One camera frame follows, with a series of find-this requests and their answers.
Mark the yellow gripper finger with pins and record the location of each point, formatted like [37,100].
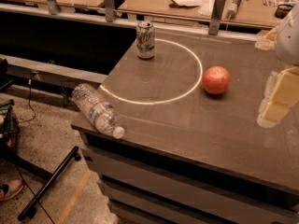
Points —
[281,94]
[268,41]

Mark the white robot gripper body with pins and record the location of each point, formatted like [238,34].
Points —
[289,39]

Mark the red apple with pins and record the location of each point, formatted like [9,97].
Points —
[216,80]

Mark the black round object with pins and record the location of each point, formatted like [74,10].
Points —
[283,10]

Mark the grey tube tool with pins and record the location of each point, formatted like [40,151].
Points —
[232,9]

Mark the white papers on table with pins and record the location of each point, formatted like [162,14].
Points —
[205,7]

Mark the grey drawer cabinet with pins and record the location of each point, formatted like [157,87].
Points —
[190,157]

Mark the green soda can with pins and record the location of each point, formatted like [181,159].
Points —
[145,40]

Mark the clear plastic water bottle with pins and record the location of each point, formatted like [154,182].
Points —
[100,113]

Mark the dark bag at left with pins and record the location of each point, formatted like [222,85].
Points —
[9,129]

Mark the orange white sneaker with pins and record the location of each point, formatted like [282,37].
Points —
[10,189]

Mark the metal rail bracket right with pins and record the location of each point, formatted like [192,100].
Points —
[216,15]

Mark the metal rail bracket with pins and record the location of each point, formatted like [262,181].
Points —
[53,7]
[216,15]
[109,10]

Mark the metal rail bracket middle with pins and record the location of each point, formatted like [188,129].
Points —
[109,10]

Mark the metal rail bracket left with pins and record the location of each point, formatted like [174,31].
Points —
[53,7]

